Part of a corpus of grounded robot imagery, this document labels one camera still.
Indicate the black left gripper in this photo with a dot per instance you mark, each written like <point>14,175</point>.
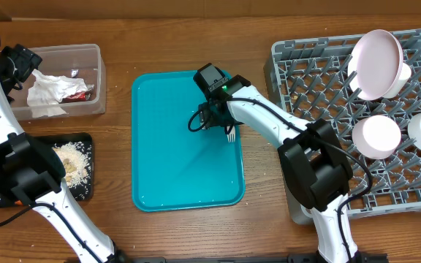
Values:
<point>25,61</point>

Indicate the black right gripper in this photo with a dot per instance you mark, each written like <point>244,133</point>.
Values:
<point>207,118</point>

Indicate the white plastic fork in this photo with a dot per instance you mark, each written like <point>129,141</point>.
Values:
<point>230,132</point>

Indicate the small white napkin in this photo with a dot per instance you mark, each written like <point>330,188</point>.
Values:
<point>47,111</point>

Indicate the red snack wrapper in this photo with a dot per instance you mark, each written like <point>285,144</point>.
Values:
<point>74,89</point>

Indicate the pink bowl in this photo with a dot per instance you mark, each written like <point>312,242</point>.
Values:
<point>376,137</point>

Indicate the pink plate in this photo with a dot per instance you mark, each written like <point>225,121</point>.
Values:
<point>377,60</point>

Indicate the white paper cup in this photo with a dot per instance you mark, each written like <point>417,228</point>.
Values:
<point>402,80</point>

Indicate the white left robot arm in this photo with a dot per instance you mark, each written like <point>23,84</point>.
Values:
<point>60,207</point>

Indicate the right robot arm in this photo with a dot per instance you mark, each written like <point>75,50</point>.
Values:
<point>315,167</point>

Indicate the grey dishwasher rack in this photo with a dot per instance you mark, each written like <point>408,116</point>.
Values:
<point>309,79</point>

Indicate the black food waste tray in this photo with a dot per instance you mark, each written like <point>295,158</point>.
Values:
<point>31,167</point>

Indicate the clear plastic bin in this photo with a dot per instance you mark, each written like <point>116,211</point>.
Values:
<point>81,63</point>

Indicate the teal serving tray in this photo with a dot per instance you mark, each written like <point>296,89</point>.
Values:
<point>173,168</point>

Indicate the rice and peanuts pile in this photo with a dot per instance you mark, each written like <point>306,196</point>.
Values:
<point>75,163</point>

